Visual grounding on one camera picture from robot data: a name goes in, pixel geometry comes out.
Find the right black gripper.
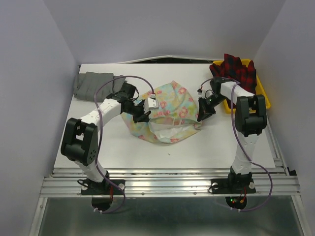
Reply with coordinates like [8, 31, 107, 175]
[198, 93, 227, 122]

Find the pastel floral skirt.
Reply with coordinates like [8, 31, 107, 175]
[121, 81, 202, 144]

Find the grey pleated skirt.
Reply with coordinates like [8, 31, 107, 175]
[73, 72, 126, 102]

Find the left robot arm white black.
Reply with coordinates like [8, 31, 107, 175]
[61, 83, 158, 196]

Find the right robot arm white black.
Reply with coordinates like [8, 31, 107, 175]
[197, 77, 267, 194]

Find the red black plaid skirt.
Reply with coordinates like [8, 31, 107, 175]
[209, 54, 257, 94]

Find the yellow plastic tray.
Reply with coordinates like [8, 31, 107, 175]
[212, 58, 271, 115]

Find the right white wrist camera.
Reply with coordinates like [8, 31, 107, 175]
[197, 87, 211, 98]

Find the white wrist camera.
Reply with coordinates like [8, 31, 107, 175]
[144, 97, 159, 112]
[197, 87, 211, 98]

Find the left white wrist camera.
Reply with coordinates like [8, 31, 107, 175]
[144, 97, 159, 112]

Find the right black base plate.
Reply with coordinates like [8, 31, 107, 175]
[208, 178, 256, 195]

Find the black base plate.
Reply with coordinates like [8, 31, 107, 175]
[80, 178, 126, 196]
[208, 178, 256, 195]

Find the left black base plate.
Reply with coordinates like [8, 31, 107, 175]
[80, 178, 126, 196]

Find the aluminium rail frame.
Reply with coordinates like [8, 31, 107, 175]
[30, 127, 312, 236]

